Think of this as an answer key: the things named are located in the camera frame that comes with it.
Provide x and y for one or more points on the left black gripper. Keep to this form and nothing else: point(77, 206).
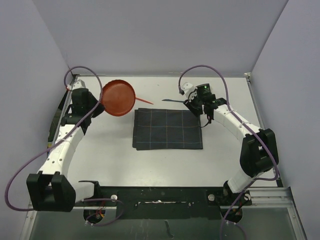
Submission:
point(100, 108)

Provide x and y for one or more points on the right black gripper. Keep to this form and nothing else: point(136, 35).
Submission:
point(191, 105)

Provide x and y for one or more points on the orange round plate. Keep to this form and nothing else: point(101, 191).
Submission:
point(118, 97)

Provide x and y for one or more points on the blue plastic knife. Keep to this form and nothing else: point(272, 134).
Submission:
point(173, 101)

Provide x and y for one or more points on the orange plastic fork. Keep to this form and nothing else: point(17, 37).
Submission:
point(143, 100)

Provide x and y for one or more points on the dark checked cloth placemat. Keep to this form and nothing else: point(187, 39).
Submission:
point(162, 129)

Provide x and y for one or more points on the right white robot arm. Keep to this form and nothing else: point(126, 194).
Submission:
point(258, 156)

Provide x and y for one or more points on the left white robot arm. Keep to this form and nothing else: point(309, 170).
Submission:
point(54, 171)

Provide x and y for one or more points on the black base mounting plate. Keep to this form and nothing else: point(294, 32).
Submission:
point(159, 211)

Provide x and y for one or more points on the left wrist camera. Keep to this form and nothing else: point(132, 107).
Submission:
point(78, 84)

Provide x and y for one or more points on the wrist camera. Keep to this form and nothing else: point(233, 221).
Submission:
point(78, 84)
point(189, 91)

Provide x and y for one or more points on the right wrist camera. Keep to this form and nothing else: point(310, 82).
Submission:
point(189, 91)

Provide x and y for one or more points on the aluminium frame rail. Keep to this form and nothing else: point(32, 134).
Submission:
point(63, 198)

